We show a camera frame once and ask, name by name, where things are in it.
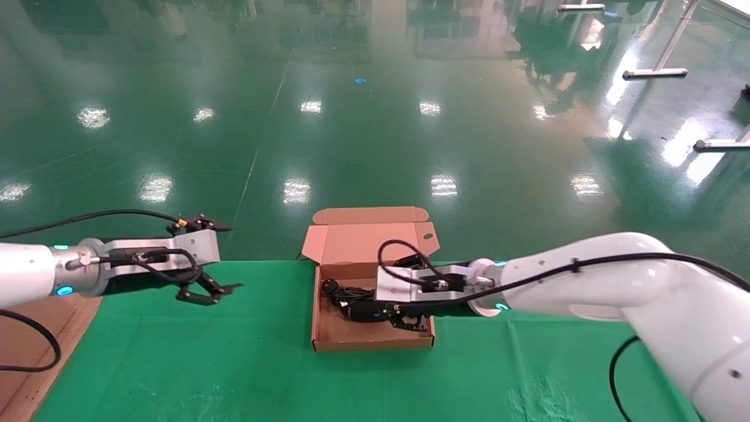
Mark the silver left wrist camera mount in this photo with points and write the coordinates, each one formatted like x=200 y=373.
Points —
x=199 y=246

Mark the green table cloth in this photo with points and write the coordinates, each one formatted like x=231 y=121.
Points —
x=234 y=363

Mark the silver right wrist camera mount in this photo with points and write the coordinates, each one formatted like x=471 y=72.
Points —
x=392 y=290

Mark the white table foot bar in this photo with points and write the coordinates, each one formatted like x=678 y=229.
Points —
x=580 y=7
x=720 y=142

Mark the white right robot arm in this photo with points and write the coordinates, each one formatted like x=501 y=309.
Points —
x=674 y=316

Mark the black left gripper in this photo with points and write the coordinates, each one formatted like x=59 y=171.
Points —
x=152 y=278

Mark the white table leg with foot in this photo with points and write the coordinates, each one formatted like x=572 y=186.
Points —
x=668 y=53

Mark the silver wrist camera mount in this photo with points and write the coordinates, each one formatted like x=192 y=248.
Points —
x=392 y=290
x=199 y=246

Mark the open cardboard mailer box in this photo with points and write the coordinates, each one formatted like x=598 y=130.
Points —
x=351 y=234

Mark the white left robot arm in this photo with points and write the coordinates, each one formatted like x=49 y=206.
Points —
x=23 y=272

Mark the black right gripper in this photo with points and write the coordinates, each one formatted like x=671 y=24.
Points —
x=433 y=309

